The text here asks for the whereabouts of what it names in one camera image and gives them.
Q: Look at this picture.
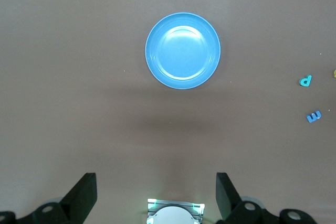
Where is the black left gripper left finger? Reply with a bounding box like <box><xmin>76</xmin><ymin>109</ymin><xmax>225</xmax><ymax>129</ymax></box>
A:
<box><xmin>0</xmin><ymin>173</ymin><xmax>98</xmax><ymax>224</ymax></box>

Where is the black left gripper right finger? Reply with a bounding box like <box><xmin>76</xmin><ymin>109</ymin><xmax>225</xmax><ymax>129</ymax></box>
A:
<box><xmin>216</xmin><ymin>173</ymin><xmax>316</xmax><ymax>224</ymax></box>

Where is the blue foam letter m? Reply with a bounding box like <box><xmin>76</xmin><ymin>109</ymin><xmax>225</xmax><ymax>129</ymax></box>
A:
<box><xmin>306</xmin><ymin>110</ymin><xmax>322</xmax><ymax>123</ymax></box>

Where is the teal foam letter p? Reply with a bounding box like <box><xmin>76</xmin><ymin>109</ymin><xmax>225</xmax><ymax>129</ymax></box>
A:
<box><xmin>299</xmin><ymin>74</ymin><xmax>313</xmax><ymax>87</ymax></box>

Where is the blue plate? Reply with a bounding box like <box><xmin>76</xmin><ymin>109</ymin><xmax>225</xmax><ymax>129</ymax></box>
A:
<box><xmin>145</xmin><ymin>12</ymin><xmax>222</xmax><ymax>90</ymax></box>

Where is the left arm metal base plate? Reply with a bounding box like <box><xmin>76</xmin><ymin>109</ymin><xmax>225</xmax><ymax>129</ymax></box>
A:
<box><xmin>147</xmin><ymin>198</ymin><xmax>205</xmax><ymax>224</ymax></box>

